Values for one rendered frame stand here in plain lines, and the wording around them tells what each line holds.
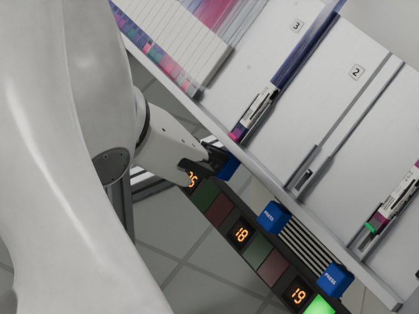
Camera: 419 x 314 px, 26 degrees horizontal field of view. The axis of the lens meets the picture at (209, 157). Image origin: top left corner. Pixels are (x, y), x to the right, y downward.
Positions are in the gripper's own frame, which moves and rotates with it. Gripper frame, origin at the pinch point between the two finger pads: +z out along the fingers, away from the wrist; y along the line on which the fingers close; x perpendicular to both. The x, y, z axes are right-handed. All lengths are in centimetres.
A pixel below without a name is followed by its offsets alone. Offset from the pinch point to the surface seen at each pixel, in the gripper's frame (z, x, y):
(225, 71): 2.4, 8.7, -8.2
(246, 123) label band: 1.3, 6.1, 0.3
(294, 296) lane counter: 3.4, -4.8, 18.7
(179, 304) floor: 59, -42, -33
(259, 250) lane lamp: 3.4, -4.2, 11.4
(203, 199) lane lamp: 3.3, -5.0, 0.4
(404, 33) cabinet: 41, 26, -17
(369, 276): 0.2, 3.4, 25.8
